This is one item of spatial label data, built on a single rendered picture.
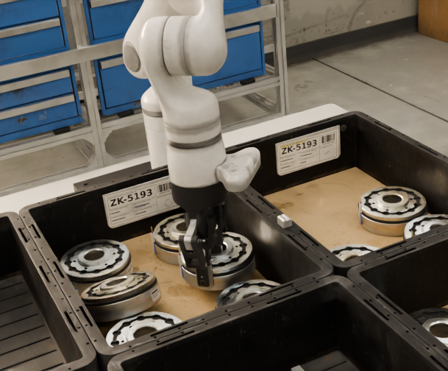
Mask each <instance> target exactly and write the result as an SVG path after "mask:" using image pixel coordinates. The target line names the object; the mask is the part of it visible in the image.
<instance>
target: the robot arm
mask: <svg viewBox="0 0 448 371"><path fill-rule="evenodd" d="M226 58H227V37H226V32H225V28H224V0H144V2H143V4H142V6H141V8H140V10H139V12H138V14H137V15H136V17H135V19H134V21H133V22H132V24H131V26H130V28H129V29H128V31H127V33H126V35H125V38H124V43H123V59H124V64H125V66H126V68H127V70H128V71H129V73H130V74H132V75H133V76H134V77H137V78H140V79H149V82H150V84H151V87H150V88H149V89H148V90H147V91H146V92H145V93H144V94H143V95H142V97H141V107H142V111H143V120H144V124H145V128H146V137H147V142H148V147H149V156H150V161H151V166H152V169H155V168H157V167H161V166H164V165H168V172H169V177H170V184H171V193H172V198H173V201H174V202H175V203H176V204H177V205H178V206H180V207H181V208H183V209H184V210H185V211H186V215H185V226H186V227H187V233H186V235H179V238H178V242H179V246H180V249H181V251H182V255H183V258H184V260H185V264H186V266H187V268H194V269H195V270H196V282H197V286H198V287H199V288H200V289H212V288H213V286H214V280H213V268H212V260H211V253H219V252H223V248H222V244H223V242H224V235H223V233H226V232H227V198H228V196H229V194H230V191H231V192H241V191H244V190H245V189H246V188H247V187H248V186H249V184H250V183H251V181H252V179H253V177H254V176H255V174H256V172H257V170H258V169H259V167H260V151H259V150H258V149H256V148H254V147H250V148H245V149H242V150H241V151H239V152H236V153H233V154H229V155H228V154H226V151H225V147H224V142H223V138H222V134H221V121H220V113H219V106H218V100H217V97H216V95H215V94H214V93H213V92H211V91H208V90H206V89H204V88H198V87H196V86H193V85H192V76H209V75H212V74H214V73H216V72H217V71H218V70H219V69H220V68H221V67H222V66H223V64H224V62H225V60H226ZM202 239H204V240H205V241H202ZM203 250H205V254H204V252H203Z"/></svg>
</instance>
